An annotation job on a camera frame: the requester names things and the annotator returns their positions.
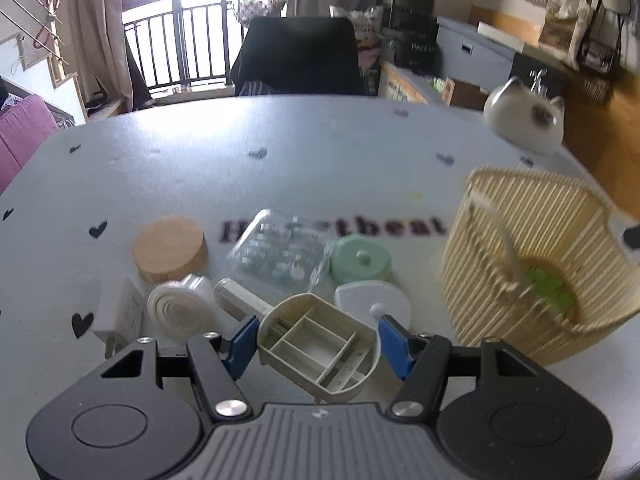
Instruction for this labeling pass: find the cream wicker basket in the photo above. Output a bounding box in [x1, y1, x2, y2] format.
[440, 166, 640, 367]

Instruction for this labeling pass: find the cardboard box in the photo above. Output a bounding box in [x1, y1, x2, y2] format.
[445, 77, 488, 111]

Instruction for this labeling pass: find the black chair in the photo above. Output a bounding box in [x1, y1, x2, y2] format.
[229, 16, 366, 98]

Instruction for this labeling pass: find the clear plastic blister tray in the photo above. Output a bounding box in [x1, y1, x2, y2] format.
[226, 208, 335, 293]

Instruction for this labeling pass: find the beige divided organizer box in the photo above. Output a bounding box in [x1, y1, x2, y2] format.
[256, 292, 382, 403]

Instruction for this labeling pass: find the white snack bag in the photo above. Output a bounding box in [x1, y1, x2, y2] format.
[350, 7, 383, 43]

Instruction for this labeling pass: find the ceramic cat figure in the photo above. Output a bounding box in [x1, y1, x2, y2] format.
[482, 76, 567, 155]

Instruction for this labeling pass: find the white tube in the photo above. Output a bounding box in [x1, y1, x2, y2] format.
[212, 278, 275, 322]

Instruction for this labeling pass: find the stair wire railing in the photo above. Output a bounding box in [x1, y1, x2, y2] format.
[0, 0, 71, 68]

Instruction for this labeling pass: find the white charger adapter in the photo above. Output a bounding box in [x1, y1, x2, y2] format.
[91, 275, 146, 360]

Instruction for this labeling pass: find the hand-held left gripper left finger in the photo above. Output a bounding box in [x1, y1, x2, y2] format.
[97, 316, 261, 423]

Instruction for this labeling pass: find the beige curtain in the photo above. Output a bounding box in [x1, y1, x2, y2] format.
[65, 0, 136, 111]

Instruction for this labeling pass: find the dark grey bin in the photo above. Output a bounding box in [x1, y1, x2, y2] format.
[512, 52, 571, 103]

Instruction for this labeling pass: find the dark printed tote bag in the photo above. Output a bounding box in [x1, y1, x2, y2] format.
[580, 0, 626, 76]

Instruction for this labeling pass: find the pink cushion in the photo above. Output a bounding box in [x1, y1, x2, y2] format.
[0, 95, 60, 196]

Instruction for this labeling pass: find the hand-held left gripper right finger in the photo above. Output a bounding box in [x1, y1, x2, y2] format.
[377, 316, 546, 423]

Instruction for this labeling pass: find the white round knob lid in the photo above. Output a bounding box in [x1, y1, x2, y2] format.
[334, 281, 413, 331]

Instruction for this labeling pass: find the black printed box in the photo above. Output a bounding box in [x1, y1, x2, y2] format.
[382, 25, 443, 76]

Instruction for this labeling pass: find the round wooden lid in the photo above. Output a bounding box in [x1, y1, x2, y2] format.
[132, 215, 208, 285]

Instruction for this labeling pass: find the beige printed tote bag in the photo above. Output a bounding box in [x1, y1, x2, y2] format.
[539, 0, 601, 68]

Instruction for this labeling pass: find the green round lid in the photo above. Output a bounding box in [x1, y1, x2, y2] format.
[327, 235, 393, 285]

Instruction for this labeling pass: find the black balcony railing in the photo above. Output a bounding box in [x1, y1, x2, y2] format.
[122, 0, 251, 93]

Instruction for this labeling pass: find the green block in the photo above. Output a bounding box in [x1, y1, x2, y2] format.
[522, 265, 578, 318]

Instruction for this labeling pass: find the grey storage box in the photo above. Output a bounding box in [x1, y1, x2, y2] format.
[436, 16, 523, 93]

